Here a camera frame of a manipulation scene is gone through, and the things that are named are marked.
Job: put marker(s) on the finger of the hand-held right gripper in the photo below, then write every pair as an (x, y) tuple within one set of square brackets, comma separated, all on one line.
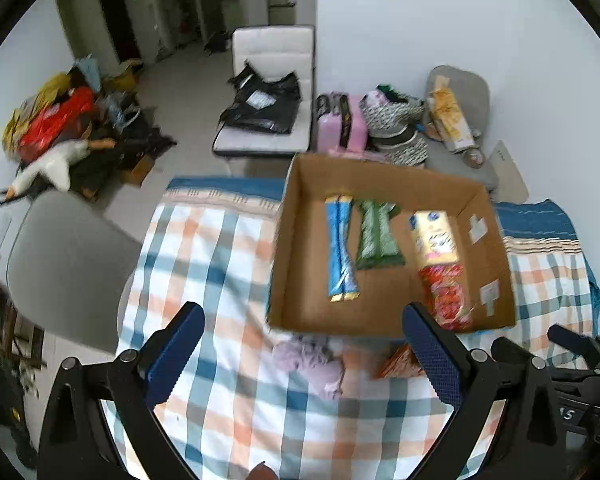
[(572, 340)]

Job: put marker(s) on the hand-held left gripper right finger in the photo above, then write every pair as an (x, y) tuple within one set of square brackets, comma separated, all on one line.
[(430, 355)]

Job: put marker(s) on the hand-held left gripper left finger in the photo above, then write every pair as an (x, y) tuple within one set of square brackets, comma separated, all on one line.
[(175, 355)]

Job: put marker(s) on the purple fluffy soft toy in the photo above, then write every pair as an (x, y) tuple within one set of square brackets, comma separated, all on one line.
[(310, 360)]

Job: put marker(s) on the orange snack packet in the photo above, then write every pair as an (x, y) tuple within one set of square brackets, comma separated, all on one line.
[(397, 362)]

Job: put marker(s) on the red snack packet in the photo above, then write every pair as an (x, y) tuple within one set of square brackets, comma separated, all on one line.
[(445, 297)]

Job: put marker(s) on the plaid blanket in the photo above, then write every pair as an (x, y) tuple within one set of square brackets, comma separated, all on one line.
[(220, 270)]

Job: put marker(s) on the yellow snack packet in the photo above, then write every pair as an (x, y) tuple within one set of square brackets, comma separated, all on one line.
[(434, 240)]

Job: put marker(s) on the green snack packet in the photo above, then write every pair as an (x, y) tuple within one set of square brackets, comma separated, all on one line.
[(389, 240), (367, 240)]

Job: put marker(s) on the blue snack packet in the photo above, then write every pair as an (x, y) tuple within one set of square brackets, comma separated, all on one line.
[(336, 255), (349, 240)]

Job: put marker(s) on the grey shell chair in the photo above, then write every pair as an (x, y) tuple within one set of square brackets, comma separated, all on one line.
[(70, 265)]

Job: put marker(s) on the wooden rack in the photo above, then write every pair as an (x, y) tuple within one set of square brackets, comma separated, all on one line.
[(10, 320)]

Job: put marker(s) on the white flat board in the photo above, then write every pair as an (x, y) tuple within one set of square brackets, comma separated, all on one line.
[(510, 172)]

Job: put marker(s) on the small brown cardboard box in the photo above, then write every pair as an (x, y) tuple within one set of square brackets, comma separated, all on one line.
[(139, 170)]

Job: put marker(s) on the round tin lid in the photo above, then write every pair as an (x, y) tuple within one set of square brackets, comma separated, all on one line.
[(475, 158)]

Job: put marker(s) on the pile of dark clutter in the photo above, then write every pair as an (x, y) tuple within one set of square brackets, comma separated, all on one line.
[(125, 135)]

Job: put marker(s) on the white goose plush toy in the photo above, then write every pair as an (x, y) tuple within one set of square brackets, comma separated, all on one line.
[(55, 162)]

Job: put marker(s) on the yellow gift bag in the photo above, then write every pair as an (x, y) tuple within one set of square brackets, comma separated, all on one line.
[(450, 115)]

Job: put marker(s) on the black white patterned bag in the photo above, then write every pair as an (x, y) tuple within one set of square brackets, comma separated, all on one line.
[(395, 115)]

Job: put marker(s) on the pink suitcase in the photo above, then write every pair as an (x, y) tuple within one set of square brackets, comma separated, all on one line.
[(330, 130)]

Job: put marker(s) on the red plastic bag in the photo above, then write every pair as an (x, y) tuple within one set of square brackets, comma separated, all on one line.
[(55, 122)]

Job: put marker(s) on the black plastic bag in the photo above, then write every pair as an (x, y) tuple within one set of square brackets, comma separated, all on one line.
[(262, 105)]

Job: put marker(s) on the grey cushioned chair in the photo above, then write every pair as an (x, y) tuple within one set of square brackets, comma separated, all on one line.
[(462, 80)]

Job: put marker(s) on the yellow plastic bag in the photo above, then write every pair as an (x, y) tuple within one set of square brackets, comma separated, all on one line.
[(50, 87)]

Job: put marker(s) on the white padded chair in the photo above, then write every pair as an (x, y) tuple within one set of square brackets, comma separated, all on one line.
[(272, 45)]

